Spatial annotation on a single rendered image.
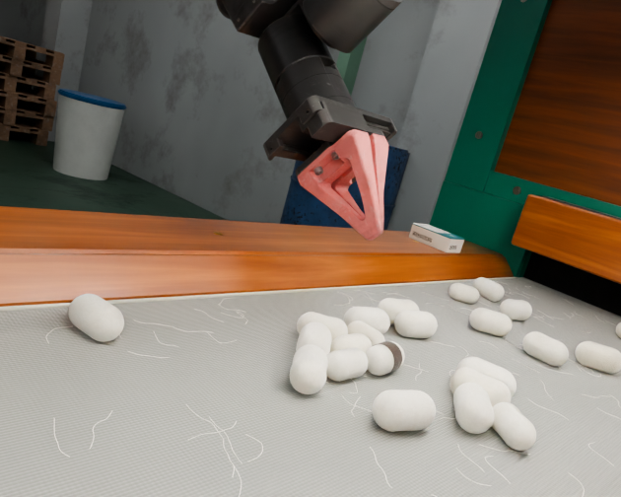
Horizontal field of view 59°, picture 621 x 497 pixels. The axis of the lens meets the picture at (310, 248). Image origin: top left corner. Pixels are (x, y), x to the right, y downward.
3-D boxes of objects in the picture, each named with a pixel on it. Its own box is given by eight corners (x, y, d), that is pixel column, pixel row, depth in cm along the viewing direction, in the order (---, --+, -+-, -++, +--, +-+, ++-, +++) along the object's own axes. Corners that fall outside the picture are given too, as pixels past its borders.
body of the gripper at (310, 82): (402, 136, 47) (369, 69, 49) (320, 113, 39) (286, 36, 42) (350, 178, 50) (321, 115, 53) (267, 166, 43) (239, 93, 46)
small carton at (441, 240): (408, 237, 72) (412, 222, 72) (422, 238, 75) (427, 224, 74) (447, 252, 68) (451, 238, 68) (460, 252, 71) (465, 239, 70)
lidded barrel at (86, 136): (125, 183, 436) (139, 108, 423) (65, 178, 398) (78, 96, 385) (93, 168, 467) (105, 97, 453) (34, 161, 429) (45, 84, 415)
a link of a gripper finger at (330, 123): (426, 215, 42) (378, 117, 45) (368, 209, 37) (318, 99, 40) (364, 257, 46) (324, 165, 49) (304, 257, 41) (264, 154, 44)
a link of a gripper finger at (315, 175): (443, 216, 43) (395, 122, 47) (389, 211, 38) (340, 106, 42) (381, 257, 48) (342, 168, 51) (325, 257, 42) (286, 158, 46)
